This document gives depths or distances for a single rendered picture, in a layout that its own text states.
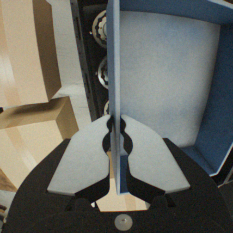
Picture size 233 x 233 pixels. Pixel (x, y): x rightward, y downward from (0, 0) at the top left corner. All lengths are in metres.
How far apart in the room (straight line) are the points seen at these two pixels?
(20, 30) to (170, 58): 0.36
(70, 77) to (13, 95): 0.22
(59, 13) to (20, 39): 0.20
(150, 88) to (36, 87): 0.33
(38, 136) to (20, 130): 0.06
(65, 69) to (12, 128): 0.28
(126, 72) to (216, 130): 0.15
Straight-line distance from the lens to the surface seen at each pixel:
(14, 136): 0.49
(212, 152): 0.24
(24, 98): 0.45
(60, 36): 0.55
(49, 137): 0.44
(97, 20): 0.38
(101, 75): 0.38
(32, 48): 0.41
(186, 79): 0.20
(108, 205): 0.72
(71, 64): 0.54
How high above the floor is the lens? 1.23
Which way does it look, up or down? 62 degrees down
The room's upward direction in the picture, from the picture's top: 167 degrees clockwise
